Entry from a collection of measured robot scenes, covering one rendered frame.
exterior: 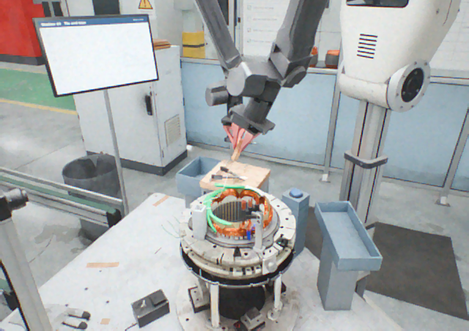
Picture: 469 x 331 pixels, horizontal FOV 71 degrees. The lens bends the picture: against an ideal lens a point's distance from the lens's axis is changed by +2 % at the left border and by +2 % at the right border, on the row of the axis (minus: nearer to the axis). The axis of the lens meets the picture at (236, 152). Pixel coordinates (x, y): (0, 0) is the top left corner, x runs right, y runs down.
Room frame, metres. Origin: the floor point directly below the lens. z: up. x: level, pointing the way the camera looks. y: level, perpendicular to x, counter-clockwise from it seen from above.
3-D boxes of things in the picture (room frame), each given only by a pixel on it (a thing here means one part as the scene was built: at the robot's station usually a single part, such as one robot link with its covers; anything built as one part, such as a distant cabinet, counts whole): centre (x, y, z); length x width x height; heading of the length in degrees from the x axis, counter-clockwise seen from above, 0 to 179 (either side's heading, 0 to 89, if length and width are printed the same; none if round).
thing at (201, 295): (0.71, 0.11, 0.85); 0.06 x 0.04 x 0.05; 21
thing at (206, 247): (0.74, 0.00, 1.09); 0.32 x 0.32 x 0.01
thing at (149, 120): (3.27, 1.09, 0.60); 1.02 x 0.55 x 1.20; 67
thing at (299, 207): (0.96, -0.21, 0.91); 0.07 x 0.07 x 0.25; 47
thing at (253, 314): (0.64, -0.04, 0.83); 0.05 x 0.04 x 0.02; 123
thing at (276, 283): (0.68, -0.12, 0.91); 0.02 x 0.02 x 0.21
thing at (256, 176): (1.04, 0.00, 1.05); 0.20 x 0.19 x 0.02; 65
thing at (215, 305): (0.63, 0.06, 0.91); 0.02 x 0.02 x 0.21
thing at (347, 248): (0.75, -0.31, 0.92); 0.25 x 0.11 x 0.28; 1
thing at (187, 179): (1.11, 0.14, 0.92); 0.17 x 0.11 x 0.28; 155
